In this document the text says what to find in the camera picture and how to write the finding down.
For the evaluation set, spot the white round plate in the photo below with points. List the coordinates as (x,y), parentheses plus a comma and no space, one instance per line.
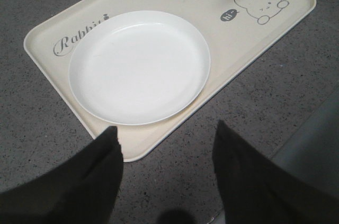
(139,68)

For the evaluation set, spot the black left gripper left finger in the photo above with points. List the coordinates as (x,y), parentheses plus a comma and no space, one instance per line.
(81,190)

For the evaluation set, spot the cream rabbit serving tray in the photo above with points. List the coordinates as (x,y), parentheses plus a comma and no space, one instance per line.
(237,33)

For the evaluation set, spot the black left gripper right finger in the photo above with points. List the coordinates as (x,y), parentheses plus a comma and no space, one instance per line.
(255,190)

